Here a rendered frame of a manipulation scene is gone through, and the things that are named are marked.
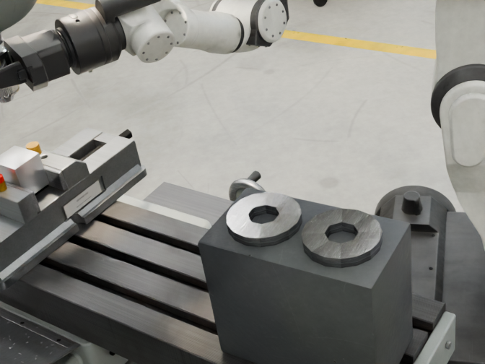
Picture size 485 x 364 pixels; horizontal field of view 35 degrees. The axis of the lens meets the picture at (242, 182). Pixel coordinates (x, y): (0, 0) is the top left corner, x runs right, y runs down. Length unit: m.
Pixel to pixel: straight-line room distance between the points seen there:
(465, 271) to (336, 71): 2.20
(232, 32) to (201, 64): 2.67
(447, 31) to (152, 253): 0.59
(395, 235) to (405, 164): 2.14
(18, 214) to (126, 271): 0.19
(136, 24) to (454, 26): 0.50
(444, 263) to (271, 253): 0.87
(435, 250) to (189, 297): 0.72
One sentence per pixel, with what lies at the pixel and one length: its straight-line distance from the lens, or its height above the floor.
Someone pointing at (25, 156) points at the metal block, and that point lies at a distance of 1.26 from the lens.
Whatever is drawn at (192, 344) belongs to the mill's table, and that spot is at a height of 0.94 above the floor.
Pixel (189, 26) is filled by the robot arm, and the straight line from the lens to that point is 1.26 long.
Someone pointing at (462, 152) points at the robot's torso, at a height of 0.95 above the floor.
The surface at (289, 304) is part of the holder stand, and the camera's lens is 0.88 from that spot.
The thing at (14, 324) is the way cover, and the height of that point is 0.87.
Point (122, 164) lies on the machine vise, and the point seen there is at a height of 0.98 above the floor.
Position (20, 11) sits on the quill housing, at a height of 1.33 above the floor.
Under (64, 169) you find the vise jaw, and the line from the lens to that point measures 1.26.
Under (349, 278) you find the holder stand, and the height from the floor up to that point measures 1.13.
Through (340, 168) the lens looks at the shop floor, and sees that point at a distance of 3.01.
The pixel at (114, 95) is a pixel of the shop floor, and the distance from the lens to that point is 3.86.
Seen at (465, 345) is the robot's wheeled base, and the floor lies 0.57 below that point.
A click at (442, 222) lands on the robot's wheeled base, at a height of 0.58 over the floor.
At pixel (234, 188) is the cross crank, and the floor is 0.67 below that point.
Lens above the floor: 1.68
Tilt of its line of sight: 34 degrees down
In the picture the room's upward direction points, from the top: 10 degrees counter-clockwise
